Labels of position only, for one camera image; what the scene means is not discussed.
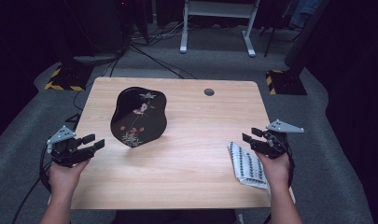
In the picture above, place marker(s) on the black tripod leg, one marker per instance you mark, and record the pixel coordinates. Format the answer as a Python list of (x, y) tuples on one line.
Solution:
[(270, 40)]

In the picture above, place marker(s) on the grey round stand base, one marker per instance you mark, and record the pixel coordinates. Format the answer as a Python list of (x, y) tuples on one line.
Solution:
[(96, 59)]

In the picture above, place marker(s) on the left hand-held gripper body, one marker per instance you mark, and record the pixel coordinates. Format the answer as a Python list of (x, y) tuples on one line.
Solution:
[(65, 152)]

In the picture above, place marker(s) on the black lacquer floral tray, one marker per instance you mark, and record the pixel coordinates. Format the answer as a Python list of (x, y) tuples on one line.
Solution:
[(137, 118)]

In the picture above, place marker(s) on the blue cloth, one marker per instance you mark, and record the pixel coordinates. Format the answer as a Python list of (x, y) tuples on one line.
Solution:
[(305, 12)]

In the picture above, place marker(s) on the white dotted cloth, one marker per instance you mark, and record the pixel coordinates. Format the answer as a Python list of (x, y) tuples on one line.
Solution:
[(247, 166)]

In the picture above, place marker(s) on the white metal desk frame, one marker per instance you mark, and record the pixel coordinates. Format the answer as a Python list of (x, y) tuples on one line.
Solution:
[(219, 8)]

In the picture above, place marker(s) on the person's left hand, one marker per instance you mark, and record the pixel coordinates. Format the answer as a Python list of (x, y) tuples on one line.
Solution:
[(63, 179)]

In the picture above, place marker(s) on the person's right hand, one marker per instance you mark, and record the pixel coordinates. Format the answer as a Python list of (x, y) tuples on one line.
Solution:
[(277, 174)]

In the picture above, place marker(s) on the dark slanted stand pole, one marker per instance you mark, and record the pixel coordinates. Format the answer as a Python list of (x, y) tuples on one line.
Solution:
[(305, 34)]

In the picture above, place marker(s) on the black yellow striped base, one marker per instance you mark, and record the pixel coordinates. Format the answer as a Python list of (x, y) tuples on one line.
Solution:
[(286, 82), (70, 77)]

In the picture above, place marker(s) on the person's dark clothing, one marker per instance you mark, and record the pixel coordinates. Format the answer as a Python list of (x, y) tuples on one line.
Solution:
[(174, 217)]

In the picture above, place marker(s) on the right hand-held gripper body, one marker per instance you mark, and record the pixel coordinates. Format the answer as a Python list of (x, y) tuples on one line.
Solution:
[(275, 144)]

